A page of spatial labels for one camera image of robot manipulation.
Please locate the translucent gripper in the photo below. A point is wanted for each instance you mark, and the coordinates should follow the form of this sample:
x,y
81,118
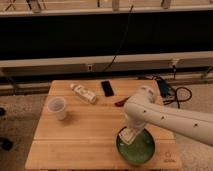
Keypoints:
x,y
135,128

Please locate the white sponge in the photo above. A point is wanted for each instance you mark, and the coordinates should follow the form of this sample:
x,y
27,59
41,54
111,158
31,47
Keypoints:
x,y
124,138

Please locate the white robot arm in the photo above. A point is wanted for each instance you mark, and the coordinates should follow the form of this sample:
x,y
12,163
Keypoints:
x,y
141,108

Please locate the brown sausage-shaped object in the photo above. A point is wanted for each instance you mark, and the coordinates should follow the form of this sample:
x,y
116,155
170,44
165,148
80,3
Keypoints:
x,y
121,103

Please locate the black rectangular block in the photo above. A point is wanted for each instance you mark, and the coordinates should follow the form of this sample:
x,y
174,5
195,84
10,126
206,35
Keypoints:
x,y
106,86

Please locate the wooden folding table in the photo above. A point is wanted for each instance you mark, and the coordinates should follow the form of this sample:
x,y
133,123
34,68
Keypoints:
x,y
86,139

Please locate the white plastic bottle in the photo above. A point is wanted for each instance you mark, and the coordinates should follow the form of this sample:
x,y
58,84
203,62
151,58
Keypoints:
x,y
84,93

